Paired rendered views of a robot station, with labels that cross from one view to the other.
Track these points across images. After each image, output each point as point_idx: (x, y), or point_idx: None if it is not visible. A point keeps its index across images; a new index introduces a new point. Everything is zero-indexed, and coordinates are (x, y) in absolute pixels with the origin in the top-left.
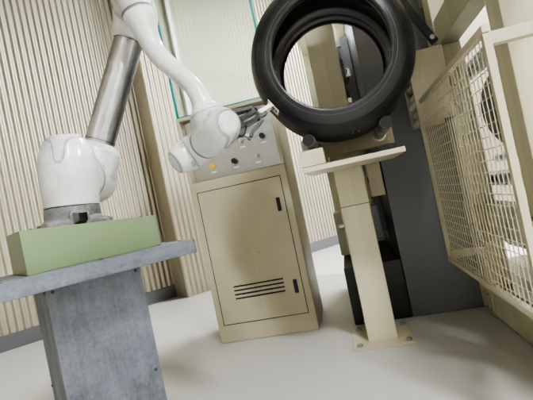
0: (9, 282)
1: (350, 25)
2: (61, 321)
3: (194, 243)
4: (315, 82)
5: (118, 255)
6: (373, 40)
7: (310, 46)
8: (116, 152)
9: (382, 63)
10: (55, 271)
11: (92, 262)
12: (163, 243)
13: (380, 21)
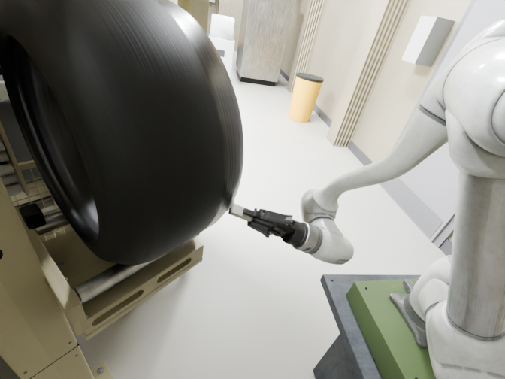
0: (415, 276)
1: (6, 43)
2: None
3: (322, 276)
4: (1, 181)
5: None
6: (13, 80)
7: None
8: (434, 309)
9: (25, 121)
10: (399, 277)
11: (382, 278)
12: (343, 310)
13: (20, 50)
